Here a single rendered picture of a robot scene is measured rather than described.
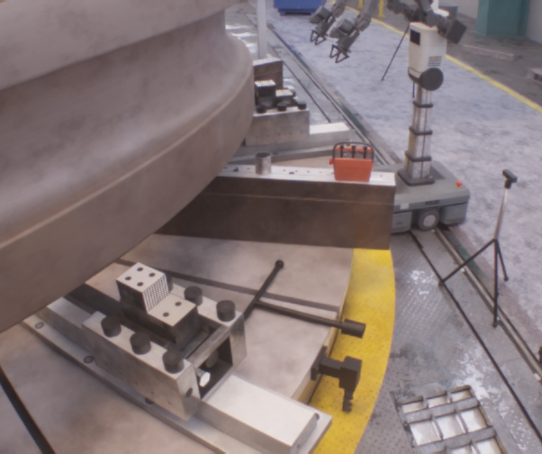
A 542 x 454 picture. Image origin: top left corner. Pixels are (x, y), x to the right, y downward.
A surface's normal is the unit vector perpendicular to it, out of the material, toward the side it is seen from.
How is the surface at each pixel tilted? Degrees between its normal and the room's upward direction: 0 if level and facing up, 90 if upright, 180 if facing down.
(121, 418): 0
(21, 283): 90
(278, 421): 0
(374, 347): 0
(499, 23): 90
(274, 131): 90
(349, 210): 90
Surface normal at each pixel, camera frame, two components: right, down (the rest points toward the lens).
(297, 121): 0.21, 0.51
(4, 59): 0.79, 0.30
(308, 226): -0.18, 0.52
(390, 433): -0.04, -0.85
